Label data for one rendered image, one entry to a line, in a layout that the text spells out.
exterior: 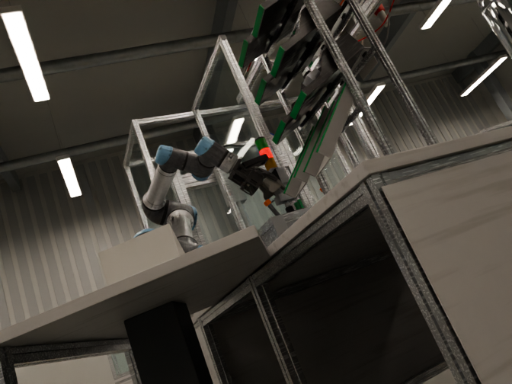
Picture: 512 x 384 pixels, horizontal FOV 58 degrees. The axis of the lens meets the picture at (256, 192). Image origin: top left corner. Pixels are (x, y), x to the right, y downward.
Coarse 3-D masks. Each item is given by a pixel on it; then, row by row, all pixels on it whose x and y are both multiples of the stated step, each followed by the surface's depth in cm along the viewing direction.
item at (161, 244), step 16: (128, 240) 142; (144, 240) 141; (160, 240) 141; (176, 240) 142; (112, 256) 141; (128, 256) 141; (144, 256) 140; (160, 256) 140; (176, 256) 139; (112, 272) 140; (128, 272) 139
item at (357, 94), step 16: (304, 0) 141; (352, 0) 147; (320, 16) 138; (320, 32) 137; (368, 32) 144; (336, 48) 135; (336, 64) 134; (384, 64) 141; (352, 80) 131; (400, 80) 138; (400, 96) 138; (288, 112) 162; (368, 112) 127; (416, 112) 134; (304, 144) 157; (384, 144) 124; (432, 144) 131; (352, 160) 163; (320, 176) 154
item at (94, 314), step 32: (192, 256) 102; (224, 256) 107; (256, 256) 123; (128, 288) 102; (160, 288) 113; (192, 288) 131; (224, 288) 155; (32, 320) 102; (64, 320) 105; (96, 320) 120
